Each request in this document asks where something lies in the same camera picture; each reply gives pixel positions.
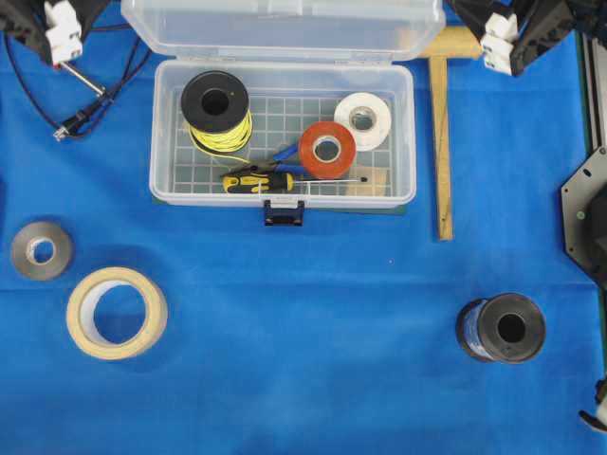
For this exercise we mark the red tape roll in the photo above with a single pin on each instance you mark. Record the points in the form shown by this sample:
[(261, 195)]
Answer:
[(327, 150)]

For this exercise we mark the white tape roll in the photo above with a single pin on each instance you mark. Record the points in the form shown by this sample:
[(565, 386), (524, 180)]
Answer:
[(367, 117)]

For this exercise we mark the aluminium frame rail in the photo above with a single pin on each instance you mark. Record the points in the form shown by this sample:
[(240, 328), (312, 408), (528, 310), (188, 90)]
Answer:
[(592, 80)]

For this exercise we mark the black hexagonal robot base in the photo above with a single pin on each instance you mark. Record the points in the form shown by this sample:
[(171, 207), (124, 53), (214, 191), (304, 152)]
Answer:
[(583, 208)]

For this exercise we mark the yellow wire spool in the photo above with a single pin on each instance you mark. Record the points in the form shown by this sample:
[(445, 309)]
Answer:
[(215, 106)]

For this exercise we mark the wooden T-square ruler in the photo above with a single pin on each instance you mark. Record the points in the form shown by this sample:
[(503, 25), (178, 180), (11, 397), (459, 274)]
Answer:
[(452, 43)]

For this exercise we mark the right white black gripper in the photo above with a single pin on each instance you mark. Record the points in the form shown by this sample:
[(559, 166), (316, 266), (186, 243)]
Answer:
[(514, 34)]

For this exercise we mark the black blue wire spool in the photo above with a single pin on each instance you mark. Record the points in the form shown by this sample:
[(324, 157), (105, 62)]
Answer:
[(509, 328)]

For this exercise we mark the clear plastic tool box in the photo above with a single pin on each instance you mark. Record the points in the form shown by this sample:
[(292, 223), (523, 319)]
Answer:
[(298, 60)]

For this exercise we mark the black tool box latch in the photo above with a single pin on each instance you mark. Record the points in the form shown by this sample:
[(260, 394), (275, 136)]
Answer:
[(281, 215)]

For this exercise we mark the grey tape roll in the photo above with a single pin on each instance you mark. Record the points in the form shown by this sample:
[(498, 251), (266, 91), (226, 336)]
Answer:
[(41, 251)]

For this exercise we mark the blue handled pliers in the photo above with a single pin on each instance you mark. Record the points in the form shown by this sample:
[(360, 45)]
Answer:
[(279, 162)]

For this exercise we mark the beige masking tape roll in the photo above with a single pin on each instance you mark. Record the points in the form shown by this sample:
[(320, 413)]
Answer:
[(116, 313)]

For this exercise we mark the black white clamp tool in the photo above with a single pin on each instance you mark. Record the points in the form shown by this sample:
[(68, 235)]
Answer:
[(597, 421)]

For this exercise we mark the blue table cloth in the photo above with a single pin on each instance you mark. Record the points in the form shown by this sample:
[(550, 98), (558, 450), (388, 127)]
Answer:
[(337, 337)]

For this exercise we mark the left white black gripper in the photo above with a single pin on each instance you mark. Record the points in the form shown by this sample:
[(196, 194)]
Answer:
[(54, 30)]

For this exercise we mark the yellow black screwdriver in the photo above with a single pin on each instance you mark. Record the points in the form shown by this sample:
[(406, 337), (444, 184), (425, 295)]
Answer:
[(249, 182)]

